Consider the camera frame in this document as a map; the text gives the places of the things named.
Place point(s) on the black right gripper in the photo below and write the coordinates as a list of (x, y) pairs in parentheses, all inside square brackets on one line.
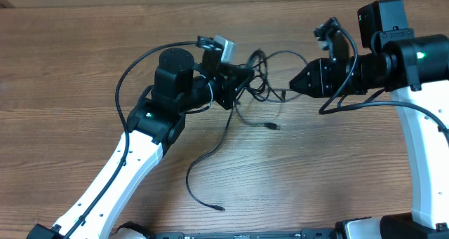
[(317, 74)]

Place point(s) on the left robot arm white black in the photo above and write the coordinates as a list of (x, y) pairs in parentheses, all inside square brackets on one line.
[(181, 87)]

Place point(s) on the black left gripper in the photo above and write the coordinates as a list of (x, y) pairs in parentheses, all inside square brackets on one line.
[(229, 85)]

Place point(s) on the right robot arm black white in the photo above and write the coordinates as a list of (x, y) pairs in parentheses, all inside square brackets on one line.
[(414, 71)]

